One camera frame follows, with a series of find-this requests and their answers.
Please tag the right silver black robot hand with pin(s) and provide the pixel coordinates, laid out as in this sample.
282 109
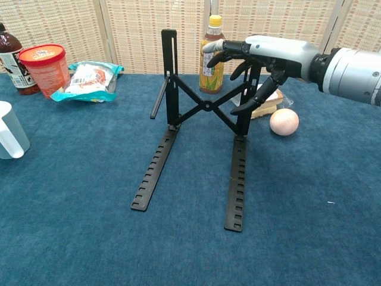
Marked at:
282 53

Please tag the black folding laptop stand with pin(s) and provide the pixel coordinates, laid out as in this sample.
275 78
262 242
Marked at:
172 89

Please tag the plastic wrapped sandwich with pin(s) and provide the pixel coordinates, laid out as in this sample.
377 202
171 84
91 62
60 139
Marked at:
268 107

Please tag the pink ball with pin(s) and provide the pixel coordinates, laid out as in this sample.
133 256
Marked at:
284 122

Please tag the yellow tea bottle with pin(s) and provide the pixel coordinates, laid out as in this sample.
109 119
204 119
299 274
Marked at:
211 80

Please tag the woven folding screen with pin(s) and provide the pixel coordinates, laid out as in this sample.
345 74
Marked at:
134 35

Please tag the teal snack bag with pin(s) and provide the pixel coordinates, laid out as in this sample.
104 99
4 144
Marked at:
89 77

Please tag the orange instant noodle cup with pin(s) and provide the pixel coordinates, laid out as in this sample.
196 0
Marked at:
44 71

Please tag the blue table mat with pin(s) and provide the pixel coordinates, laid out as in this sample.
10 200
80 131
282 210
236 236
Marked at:
89 223

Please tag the dark sauce bottle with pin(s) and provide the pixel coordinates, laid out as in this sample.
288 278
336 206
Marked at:
10 59

